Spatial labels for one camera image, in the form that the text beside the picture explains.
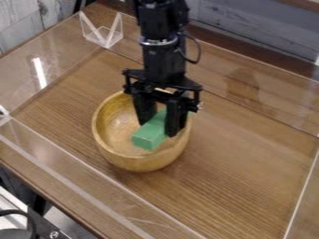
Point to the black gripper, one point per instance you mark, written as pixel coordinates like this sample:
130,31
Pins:
161,82

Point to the green rectangular block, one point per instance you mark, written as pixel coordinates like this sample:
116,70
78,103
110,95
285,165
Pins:
149,135

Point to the brown wooden bowl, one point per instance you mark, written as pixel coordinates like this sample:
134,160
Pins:
112,126

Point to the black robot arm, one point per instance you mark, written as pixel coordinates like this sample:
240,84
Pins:
161,19

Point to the black metal table frame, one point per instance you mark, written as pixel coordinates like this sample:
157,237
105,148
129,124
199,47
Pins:
22,209

